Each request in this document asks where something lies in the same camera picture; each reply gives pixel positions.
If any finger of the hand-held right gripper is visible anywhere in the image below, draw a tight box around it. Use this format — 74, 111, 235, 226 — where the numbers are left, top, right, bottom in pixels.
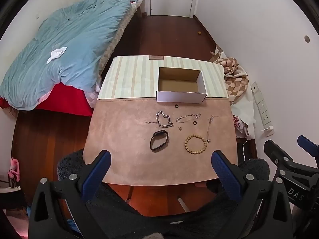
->
297, 135, 319, 160
264, 139, 319, 177

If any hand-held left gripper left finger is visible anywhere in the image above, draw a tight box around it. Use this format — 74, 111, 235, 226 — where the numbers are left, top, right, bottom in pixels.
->
29, 150, 112, 239

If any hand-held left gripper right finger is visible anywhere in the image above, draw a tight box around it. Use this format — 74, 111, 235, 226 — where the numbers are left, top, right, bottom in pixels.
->
211, 150, 294, 239

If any thin pendant necklace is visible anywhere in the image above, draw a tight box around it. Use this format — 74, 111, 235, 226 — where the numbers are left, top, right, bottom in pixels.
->
206, 115, 221, 143

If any wooden bead bracelet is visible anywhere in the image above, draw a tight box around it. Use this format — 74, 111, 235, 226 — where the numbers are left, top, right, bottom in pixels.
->
184, 134, 208, 155

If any silver charm bracelet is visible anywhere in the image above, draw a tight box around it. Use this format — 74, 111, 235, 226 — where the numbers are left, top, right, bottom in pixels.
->
176, 113, 201, 123

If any black smart band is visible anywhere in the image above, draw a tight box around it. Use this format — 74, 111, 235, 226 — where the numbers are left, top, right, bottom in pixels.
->
150, 131, 169, 152

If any chunky silver chain bracelet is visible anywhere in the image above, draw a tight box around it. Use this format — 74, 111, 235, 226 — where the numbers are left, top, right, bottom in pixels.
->
156, 111, 174, 128

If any white cardboard box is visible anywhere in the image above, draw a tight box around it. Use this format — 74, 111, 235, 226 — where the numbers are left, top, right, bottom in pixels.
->
156, 67, 208, 104

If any red printed plastic bag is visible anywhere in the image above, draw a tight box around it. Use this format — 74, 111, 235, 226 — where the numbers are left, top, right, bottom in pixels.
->
233, 116, 249, 138

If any white table leg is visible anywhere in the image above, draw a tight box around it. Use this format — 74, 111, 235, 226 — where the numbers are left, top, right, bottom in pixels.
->
177, 198, 189, 214

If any white sheet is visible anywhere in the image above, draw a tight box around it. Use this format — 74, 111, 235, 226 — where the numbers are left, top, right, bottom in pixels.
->
230, 80, 257, 140

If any white power strip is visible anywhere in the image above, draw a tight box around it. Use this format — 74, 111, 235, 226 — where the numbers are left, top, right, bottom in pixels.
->
250, 81, 272, 125

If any pink plastic object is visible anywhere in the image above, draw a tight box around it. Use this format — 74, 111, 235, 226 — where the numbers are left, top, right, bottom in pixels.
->
10, 157, 21, 183

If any red bed sheet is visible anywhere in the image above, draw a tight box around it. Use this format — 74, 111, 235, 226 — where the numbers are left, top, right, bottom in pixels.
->
0, 82, 94, 117

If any beige checkered cloth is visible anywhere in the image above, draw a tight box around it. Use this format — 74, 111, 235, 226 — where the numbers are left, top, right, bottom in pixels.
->
211, 55, 250, 105

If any dark bag with white rim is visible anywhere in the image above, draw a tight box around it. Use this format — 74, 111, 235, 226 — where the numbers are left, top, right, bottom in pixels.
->
0, 179, 28, 212

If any striped placemat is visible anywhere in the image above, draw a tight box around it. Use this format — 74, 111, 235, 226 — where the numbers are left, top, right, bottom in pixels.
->
97, 55, 228, 100

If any light blue duvet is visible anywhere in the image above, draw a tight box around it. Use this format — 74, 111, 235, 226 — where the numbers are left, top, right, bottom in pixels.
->
0, 0, 145, 111

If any white crumpled tissue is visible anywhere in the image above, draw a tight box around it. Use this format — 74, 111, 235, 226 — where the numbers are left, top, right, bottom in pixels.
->
47, 46, 68, 65

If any white cable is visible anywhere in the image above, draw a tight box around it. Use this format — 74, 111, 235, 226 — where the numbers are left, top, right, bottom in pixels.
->
239, 129, 267, 160

